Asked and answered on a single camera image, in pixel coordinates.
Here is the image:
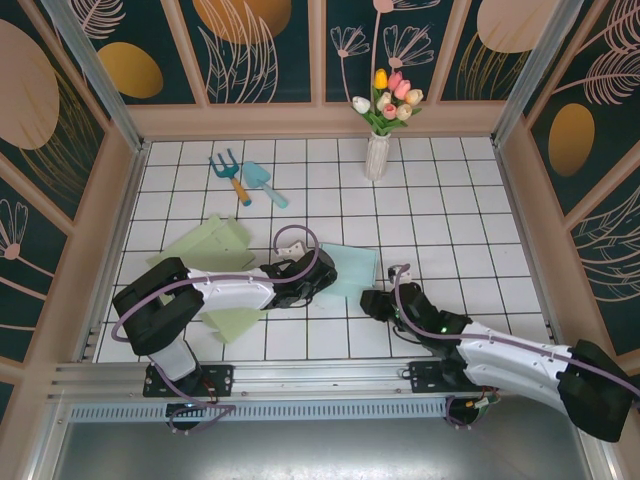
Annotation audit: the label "light blue cloth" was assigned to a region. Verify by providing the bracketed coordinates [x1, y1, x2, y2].
[313, 242, 380, 301]

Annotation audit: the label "light blue garden trowel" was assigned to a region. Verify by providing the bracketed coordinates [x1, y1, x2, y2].
[241, 160, 290, 210]

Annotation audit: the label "white ribbed vase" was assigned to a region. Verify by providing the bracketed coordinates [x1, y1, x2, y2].
[364, 133, 391, 182]

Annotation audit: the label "grey metal plate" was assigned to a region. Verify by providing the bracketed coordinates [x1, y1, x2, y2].
[49, 418, 606, 480]

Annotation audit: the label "tulip bouquet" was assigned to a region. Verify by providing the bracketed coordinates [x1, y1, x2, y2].
[351, 68, 425, 137]

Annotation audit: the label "dark panel pink leaf outlines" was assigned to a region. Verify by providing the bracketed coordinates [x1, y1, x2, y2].
[569, 144, 640, 357]

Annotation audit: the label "dark panel gold circle leaves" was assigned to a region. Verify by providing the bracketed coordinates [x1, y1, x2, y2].
[178, 0, 312, 105]

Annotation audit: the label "dark panel pink flower stems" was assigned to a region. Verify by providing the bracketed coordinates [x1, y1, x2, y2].
[324, 0, 442, 104]

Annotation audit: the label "dark panel pink oval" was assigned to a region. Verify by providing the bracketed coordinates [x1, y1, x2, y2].
[438, 0, 549, 103]

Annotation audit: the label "dark panel gold oval feathers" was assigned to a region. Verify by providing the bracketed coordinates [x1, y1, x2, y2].
[524, 0, 640, 216]

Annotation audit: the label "dark panel white flower outline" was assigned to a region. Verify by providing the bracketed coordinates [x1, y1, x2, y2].
[0, 164, 70, 362]

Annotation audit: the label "dark panel huge pink disc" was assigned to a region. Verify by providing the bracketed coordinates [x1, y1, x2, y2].
[0, 0, 110, 236]

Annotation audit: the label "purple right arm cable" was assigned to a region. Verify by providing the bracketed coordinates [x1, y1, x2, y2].
[392, 269, 640, 432]

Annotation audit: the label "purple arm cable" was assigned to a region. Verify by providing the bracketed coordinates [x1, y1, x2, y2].
[111, 224, 321, 437]
[392, 269, 640, 432]

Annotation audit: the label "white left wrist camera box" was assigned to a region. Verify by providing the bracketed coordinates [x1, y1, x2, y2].
[276, 240, 307, 260]

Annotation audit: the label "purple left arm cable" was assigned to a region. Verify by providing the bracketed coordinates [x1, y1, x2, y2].
[111, 224, 321, 437]

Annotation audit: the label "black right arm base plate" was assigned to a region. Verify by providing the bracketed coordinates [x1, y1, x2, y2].
[407, 358, 502, 397]

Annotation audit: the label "long aluminium rail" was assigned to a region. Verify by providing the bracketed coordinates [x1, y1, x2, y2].
[47, 354, 592, 402]

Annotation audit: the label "slotted grey cable duct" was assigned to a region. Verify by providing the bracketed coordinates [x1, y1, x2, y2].
[66, 394, 451, 424]

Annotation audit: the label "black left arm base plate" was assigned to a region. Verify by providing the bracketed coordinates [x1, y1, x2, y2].
[142, 362, 236, 399]

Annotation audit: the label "teal garden fork wooden handle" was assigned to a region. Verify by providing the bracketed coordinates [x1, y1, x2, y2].
[208, 147, 255, 208]

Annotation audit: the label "aluminium table side rail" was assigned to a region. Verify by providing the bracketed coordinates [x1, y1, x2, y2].
[492, 139, 569, 354]
[74, 142, 151, 362]

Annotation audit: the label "aluminium frame post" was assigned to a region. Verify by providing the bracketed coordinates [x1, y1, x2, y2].
[491, 0, 584, 146]
[39, 0, 147, 154]

